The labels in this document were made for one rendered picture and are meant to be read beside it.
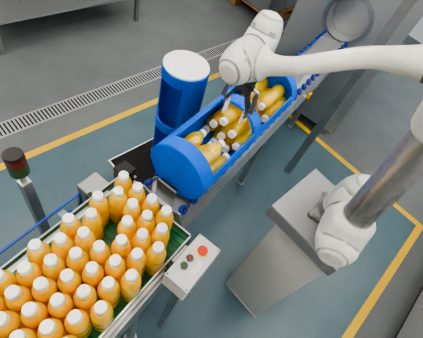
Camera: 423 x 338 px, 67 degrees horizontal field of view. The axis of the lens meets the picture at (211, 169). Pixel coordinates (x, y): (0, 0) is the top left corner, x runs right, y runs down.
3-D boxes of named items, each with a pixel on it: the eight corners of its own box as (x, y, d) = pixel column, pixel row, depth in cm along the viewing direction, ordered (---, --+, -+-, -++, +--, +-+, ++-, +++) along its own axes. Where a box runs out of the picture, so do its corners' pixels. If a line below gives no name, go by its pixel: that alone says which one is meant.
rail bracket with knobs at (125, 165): (138, 184, 149) (139, 171, 141) (127, 193, 144) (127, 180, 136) (123, 171, 151) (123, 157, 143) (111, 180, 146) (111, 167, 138)
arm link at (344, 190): (359, 207, 141) (394, 180, 124) (350, 238, 130) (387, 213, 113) (327, 187, 143) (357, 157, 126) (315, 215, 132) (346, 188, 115)
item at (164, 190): (175, 204, 143) (179, 190, 134) (171, 207, 142) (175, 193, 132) (158, 190, 146) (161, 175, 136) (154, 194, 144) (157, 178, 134)
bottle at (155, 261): (144, 257, 129) (148, 239, 114) (162, 257, 130) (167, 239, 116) (144, 275, 125) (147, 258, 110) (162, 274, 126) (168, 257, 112)
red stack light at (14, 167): (31, 163, 108) (28, 156, 105) (13, 174, 104) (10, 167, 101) (19, 152, 109) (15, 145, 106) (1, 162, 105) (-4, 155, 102)
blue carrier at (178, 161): (288, 116, 191) (304, 74, 169) (200, 210, 139) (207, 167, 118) (248, 95, 199) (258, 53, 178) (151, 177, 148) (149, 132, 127)
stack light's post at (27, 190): (70, 276, 202) (32, 181, 116) (64, 281, 200) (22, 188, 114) (65, 271, 203) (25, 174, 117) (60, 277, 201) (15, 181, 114)
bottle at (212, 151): (184, 165, 135) (210, 141, 146) (195, 178, 136) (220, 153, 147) (193, 159, 130) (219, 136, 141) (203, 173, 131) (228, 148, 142)
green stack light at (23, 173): (34, 172, 112) (31, 163, 108) (17, 182, 108) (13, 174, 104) (22, 161, 113) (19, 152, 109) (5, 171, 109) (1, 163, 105)
